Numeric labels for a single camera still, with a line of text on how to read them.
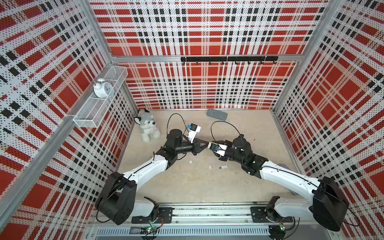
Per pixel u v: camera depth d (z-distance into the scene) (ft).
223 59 2.88
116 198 1.36
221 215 2.46
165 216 2.41
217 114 3.86
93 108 2.98
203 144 2.45
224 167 2.93
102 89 2.27
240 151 1.92
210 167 2.96
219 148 2.13
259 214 2.36
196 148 2.31
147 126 3.03
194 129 2.31
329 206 1.32
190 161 3.00
